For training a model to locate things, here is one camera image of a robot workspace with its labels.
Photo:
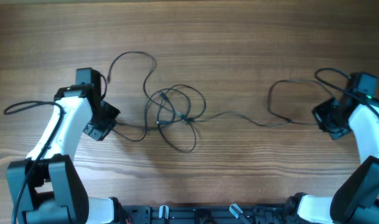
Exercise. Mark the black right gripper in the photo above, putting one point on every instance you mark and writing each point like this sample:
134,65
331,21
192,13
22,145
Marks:
317,112

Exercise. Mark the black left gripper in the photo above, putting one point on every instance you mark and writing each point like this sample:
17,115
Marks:
100,134

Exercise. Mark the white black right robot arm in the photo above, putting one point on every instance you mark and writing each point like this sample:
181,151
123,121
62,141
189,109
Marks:
357,111

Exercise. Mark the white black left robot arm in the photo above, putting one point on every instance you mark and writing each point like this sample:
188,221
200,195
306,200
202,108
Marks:
45,186

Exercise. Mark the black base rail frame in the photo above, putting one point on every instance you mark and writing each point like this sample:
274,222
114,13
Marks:
146,214

